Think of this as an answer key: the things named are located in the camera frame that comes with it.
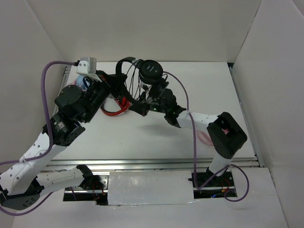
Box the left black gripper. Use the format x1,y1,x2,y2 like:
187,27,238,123
81,70,127,123

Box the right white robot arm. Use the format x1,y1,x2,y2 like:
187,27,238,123
129,89,247,186

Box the white tape covered panel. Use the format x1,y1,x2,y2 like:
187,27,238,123
107,171,194,206

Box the red and black headphones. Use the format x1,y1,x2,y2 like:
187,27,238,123
100,96,131,117

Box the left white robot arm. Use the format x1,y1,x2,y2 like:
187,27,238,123
0,71,127,215

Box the blue and pink headphones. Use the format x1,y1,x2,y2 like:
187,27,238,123
71,75,87,91

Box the black headphones with thin cable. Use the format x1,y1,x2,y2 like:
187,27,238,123
115,57,169,104

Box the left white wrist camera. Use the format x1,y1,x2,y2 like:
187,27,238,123
76,57,102,82

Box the pink headphones with cable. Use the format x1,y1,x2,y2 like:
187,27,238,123
196,131,214,147

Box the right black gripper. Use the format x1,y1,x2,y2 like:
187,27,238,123
129,91,168,116

